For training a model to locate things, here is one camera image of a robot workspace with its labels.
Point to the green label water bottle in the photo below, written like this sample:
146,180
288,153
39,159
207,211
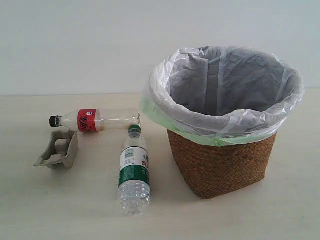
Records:
134,192

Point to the red label cola bottle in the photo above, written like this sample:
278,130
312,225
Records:
97,120

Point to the grey cardboard pulp tray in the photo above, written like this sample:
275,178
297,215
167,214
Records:
61,150

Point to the white green plastic bin liner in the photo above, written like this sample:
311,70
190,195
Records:
222,95

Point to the woven brown wicker basket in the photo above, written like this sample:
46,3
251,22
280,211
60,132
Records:
211,171

